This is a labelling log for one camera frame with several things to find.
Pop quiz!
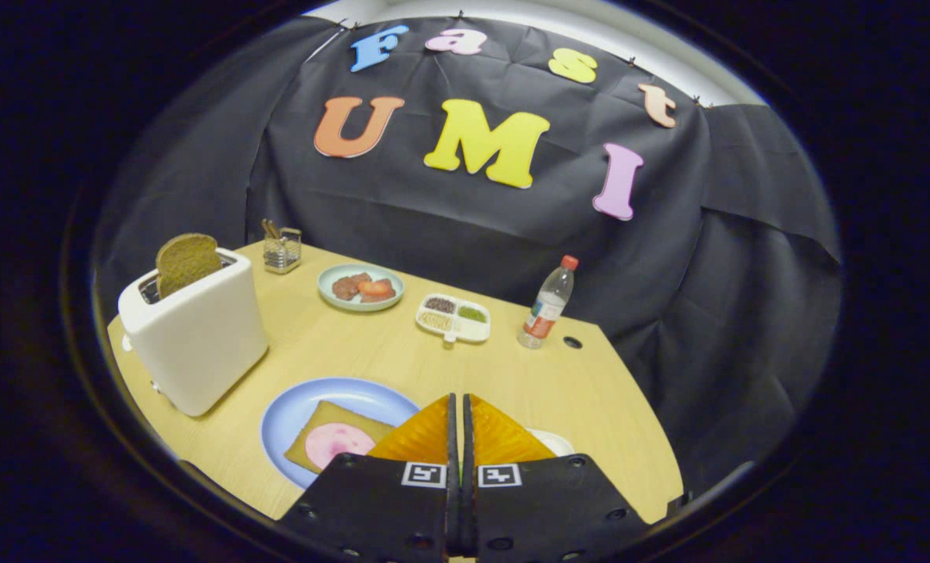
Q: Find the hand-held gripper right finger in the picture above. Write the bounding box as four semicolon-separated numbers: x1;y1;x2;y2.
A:
463;393;649;563

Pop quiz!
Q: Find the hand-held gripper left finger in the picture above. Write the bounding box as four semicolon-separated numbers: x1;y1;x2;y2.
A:
277;393;459;563

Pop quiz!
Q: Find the brown bread slice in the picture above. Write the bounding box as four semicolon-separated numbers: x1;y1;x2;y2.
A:
156;233;223;299

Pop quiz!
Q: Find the white square plate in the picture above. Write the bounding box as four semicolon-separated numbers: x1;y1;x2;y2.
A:
527;429;575;457

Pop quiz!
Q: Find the pink ham slice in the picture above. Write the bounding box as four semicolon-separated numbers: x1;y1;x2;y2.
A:
306;423;375;470

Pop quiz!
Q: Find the square toast slice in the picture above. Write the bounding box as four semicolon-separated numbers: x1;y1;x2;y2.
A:
285;400;395;474

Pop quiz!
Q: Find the light blue plate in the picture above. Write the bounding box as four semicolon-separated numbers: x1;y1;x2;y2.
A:
260;378;421;490

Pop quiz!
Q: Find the clear bottle with red cap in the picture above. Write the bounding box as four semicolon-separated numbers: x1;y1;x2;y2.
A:
517;255;580;350

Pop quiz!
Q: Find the white divided seasoning dish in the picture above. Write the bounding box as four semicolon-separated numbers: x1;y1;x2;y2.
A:
415;293;491;345

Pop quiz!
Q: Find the pale green plate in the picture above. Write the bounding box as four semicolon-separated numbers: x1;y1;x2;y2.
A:
318;264;406;313

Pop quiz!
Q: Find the white toaster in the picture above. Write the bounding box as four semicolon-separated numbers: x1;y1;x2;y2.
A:
118;249;269;418

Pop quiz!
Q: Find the black backdrop cloth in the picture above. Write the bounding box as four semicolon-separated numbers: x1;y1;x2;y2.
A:
93;16;845;501

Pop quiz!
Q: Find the metal wire basket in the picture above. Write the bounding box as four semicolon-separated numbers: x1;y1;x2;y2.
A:
261;219;303;274

